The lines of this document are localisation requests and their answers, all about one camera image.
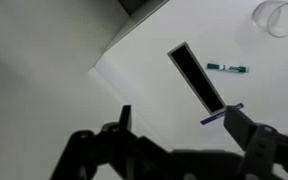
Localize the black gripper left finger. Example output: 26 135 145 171
49 104 172 180

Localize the green whiteboard marker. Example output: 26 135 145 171
206 62 251 74

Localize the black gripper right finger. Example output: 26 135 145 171
223 105 288 180

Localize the clear glass cup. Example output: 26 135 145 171
251 0 288 39

